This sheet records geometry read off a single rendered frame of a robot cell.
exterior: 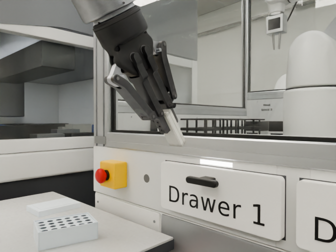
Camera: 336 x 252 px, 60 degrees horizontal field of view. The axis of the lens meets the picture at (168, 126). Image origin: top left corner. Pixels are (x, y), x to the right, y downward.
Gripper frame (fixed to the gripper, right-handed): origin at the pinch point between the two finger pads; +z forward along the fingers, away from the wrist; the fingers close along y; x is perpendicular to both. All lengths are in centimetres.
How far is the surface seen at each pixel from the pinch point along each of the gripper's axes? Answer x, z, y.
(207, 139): 2.0, 9.9, 9.4
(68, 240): 23.1, 15.6, -19.8
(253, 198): -9.4, 17.3, 2.4
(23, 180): 82, 20, -9
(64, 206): 46, 21, -11
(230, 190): -4.7, 16.8, 2.7
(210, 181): -2.6, 13.1, 1.0
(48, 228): 26.2, 11.9, -20.8
